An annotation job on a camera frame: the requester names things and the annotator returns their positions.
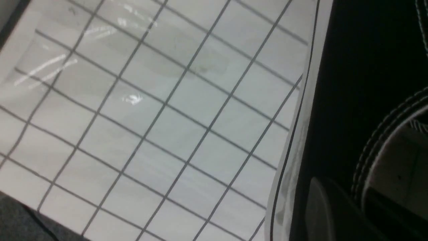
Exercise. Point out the black canvas sneaker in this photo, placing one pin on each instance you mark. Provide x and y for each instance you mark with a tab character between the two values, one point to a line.
360	119

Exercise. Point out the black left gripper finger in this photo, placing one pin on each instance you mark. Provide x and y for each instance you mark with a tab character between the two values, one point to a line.
332	216

